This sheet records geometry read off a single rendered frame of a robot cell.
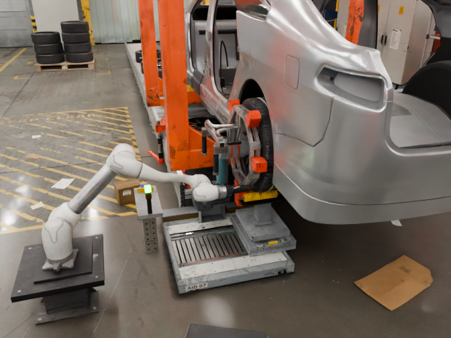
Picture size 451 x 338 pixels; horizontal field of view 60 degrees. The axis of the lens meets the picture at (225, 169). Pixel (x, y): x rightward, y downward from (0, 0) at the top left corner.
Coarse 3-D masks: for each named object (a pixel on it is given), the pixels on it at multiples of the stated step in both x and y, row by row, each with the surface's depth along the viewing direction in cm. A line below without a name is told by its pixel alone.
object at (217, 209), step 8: (216, 184) 312; (192, 192) 316; (216, 200) 312; (224, 200) 315; (232, 200) 317; (200, 208) 309; (208, 208) 311; (216, 208) 333; (224, 208) 325; (200, 216) 325; (208, 216) 333; (216, 216) 333; (224, 216) 328
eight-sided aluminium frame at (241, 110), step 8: (232, 112) 276; (240, 112) 257; (232, 120) 283; (248, 128) 247; (248, 136) 247; (256, 136) 246; (256, 144) 244; (256, 152) 248; (232, 160) 292; (232, 168) 293; (240, 168) 291; (248, 176) 255; (256, 176) 253; (240, 184) 277
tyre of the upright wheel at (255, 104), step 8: (248, 104) 265; (256, 104) 254; (264, 104) 254; (264, 112) 249; (264, 120) 245; (264, 128) 243; (264, 136) 243; (264, 144) 244; (272, 144) 243; (264, 152) 246; (272, 152) 243; (240, 160) 299; (272, 160) 245; (272, 168) 247; (264, 176) 251; (272, 176) 252; (264, 184) 256; (272, 184) 258
